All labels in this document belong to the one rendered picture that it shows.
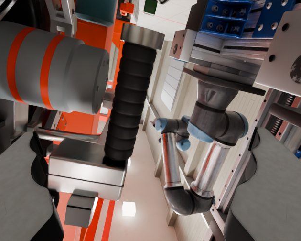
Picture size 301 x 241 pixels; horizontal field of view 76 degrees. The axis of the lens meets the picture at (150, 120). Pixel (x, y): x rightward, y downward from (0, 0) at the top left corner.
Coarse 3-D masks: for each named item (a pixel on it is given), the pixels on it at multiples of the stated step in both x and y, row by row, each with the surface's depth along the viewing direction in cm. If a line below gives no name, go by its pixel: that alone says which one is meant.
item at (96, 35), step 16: (64, 32) 70; (80, 32) 70; (96, 32) 70; (112, 32) 82; (64, 112) 80; (80, 112) 81; (80, 128) 83; (96, 128) 95; (64, 208) 98; (64, 240) 106
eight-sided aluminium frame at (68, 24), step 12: (48, 0) 49; (72, 0) 51; (60, 12) 53; (72, 12) 54; (60, 24) 55; (72, 24) 55; (72, 36) 57; (36, 108) 57; (36, 120) 55; (48, 120) 56
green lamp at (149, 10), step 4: (148, 0) 61; (152, 0) 61; (144, 4) 62; (148, 4) 62; (152, 4) 62; (156, 4) 62; (144, 8) 62; (148, 8) 62; (152, 8) 62; (144, 12) 64; (148, 12) 63; (152, 12) 63
